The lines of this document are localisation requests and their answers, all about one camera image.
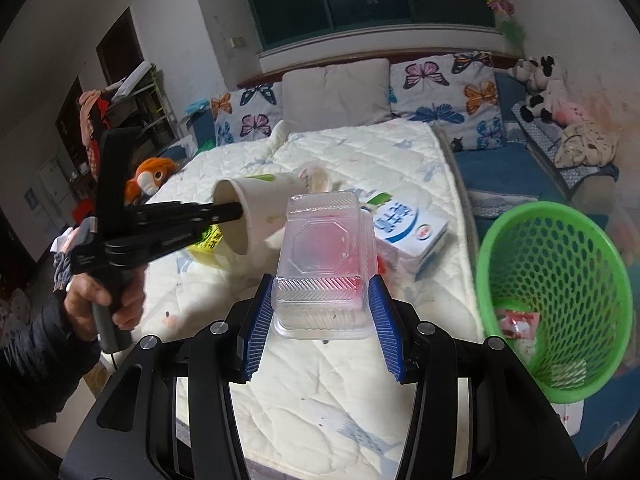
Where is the red candy wrapper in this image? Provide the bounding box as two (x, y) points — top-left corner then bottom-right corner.
(495, 310), (542, 342)

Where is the orange plush parrot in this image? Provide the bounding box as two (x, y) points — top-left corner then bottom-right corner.
(122, 157), (177, 206)

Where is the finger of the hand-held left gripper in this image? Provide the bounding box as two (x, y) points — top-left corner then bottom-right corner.
(142, 201), (244, 233)

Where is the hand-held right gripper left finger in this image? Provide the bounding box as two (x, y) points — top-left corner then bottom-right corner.
(59, 276), (277, 480)

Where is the white paper cup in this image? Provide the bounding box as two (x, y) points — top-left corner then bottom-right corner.
(212, 172), (308, 257)

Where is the person's left hand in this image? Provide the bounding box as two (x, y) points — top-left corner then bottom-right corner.
(65, 265), (147, 342)

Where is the yellow plastic packet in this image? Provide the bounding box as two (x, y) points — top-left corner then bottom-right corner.
(187, 225), (227, 267)

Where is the white quilted mattress pad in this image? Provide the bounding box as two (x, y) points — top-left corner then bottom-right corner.
(100, 122), (486, 480)

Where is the black white plush cow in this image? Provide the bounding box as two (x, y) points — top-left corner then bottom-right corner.
(507, 55), (569, 124)

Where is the clear plastic food container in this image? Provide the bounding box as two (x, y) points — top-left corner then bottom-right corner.
(272, 191), (379, 342)

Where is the green plastic basket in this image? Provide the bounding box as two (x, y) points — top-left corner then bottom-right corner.
(474, 201), (633, 405)

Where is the white blue milk carton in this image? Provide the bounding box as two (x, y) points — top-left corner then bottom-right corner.
(360, 191), (449, 277)

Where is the large butterfly print pillow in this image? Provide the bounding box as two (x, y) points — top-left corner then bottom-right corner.
(389, 51), (509, 151)

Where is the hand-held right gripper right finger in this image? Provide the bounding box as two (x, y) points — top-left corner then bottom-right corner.
(367, 275), (586, 480)

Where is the small clear jelly cup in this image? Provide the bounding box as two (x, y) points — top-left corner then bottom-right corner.
(297, 160), (334, 194)

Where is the small butterfly print pillow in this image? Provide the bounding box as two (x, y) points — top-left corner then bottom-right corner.
(210, 81), (286, 147)

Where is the hanging colourful decoration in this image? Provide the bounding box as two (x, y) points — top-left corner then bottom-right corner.
(481, 0), (527, 47)

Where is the clothes rack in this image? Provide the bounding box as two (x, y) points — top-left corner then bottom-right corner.
(77, 62), (177, 181)

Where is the blue bed sheet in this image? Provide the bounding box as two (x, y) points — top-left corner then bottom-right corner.
(447, 72), (621, 221)

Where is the spotted cream cloth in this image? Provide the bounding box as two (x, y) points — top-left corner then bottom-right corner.
(554, 120), (617, 169)

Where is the white cardboard box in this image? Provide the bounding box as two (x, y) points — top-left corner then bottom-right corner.
(550, 399), (587, 437)

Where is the pink plush toy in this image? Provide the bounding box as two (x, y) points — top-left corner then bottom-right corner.
(555, 101), (592, 127)

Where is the person's left forearm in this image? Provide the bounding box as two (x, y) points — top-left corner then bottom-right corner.
(0, 290), (103, 433)

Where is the plain beige pillow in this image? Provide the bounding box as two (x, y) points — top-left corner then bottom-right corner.
(281, 58), (393, 132)

